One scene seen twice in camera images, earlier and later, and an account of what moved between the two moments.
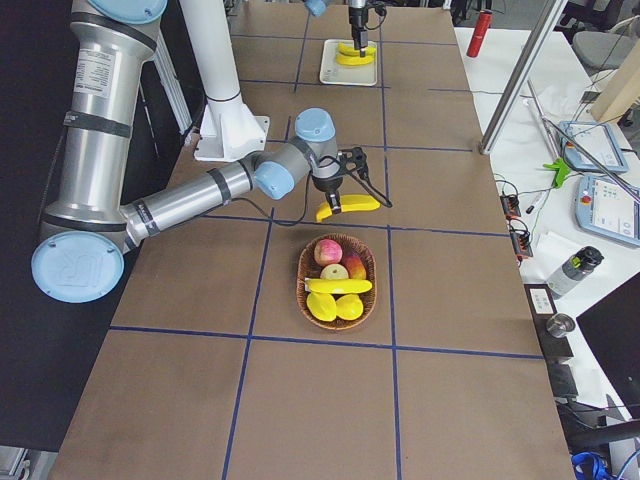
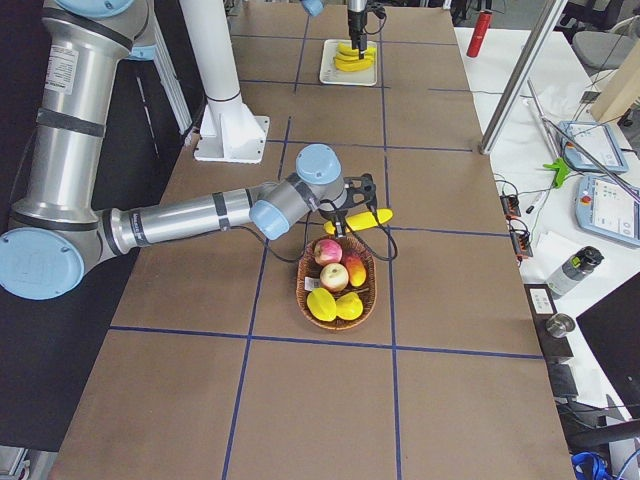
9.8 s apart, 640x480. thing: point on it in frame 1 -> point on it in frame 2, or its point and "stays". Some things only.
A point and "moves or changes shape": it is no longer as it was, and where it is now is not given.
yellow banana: [339, 286] -> [361, 221]
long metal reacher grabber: [579, 146] stays
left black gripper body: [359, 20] stays
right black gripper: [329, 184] -> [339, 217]
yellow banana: [350, 49] stays
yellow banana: [349, 203] moves or changes shape
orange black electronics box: [511, 206] stays
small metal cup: [559, 325] stays
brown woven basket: [308, 268] stays
